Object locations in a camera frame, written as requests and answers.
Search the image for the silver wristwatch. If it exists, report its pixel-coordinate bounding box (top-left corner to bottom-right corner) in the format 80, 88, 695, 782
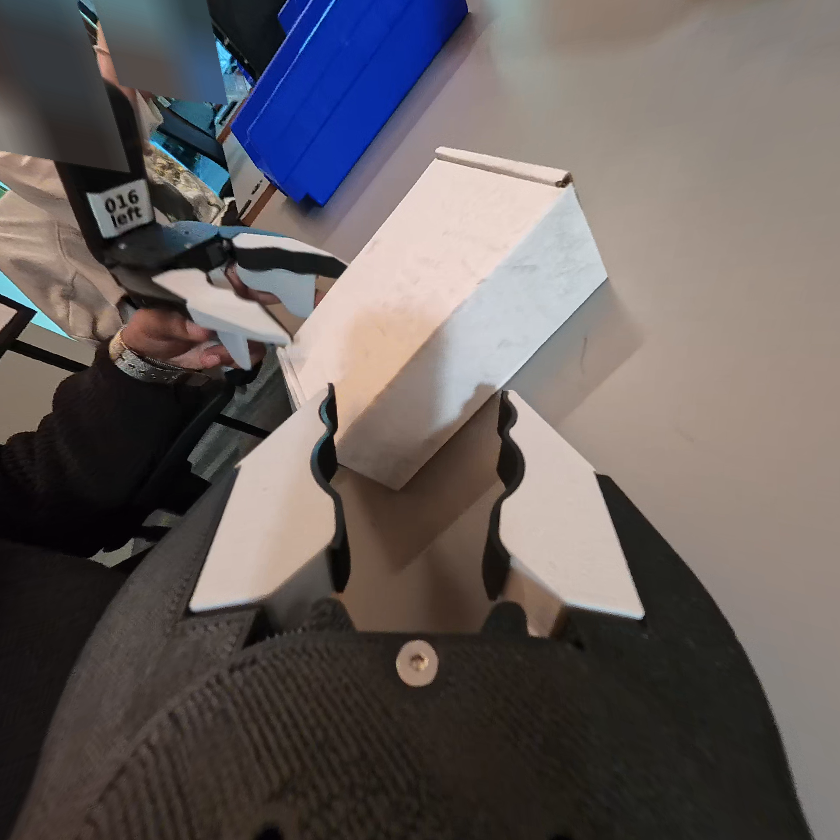
108, 327, 204, 385

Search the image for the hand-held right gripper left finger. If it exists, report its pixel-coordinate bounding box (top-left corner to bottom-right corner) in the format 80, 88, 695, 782
189, 384, 352, 634

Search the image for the person's left hand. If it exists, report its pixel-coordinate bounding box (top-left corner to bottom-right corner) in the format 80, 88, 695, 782
121, 308, 269, 383

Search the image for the grey desk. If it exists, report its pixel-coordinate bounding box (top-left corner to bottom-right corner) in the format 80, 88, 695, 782
223, 0, 840, 840

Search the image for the white cardboard mailer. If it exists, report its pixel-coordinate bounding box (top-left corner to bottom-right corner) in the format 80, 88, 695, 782
277, 146, 609, 492

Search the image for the blue plastic bin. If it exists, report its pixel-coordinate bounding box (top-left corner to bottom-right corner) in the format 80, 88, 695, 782
230, 0, 470, 207

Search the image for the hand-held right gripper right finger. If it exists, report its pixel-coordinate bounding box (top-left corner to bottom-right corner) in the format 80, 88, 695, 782
481, 389, 646, 637

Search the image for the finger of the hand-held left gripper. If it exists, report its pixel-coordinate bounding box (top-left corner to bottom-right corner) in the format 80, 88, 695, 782
152, 268, 294, 370
225, 233, 347, 318

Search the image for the person's left forearm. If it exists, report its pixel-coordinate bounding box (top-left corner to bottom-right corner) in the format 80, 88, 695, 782
0, 351, 231, 559

